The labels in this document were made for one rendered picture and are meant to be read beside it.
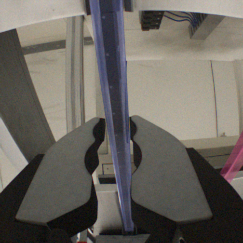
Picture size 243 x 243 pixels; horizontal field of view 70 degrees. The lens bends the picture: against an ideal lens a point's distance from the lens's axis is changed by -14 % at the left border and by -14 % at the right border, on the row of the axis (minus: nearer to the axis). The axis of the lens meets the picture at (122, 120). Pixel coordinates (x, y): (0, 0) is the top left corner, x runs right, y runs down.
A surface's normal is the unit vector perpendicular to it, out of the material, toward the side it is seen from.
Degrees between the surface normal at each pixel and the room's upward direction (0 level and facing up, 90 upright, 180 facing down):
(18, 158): 46
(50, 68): 90
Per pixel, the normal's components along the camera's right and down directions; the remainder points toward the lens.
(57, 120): -0.03, -0.01
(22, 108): 1.00, -0.05
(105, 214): 0.01, 0.69
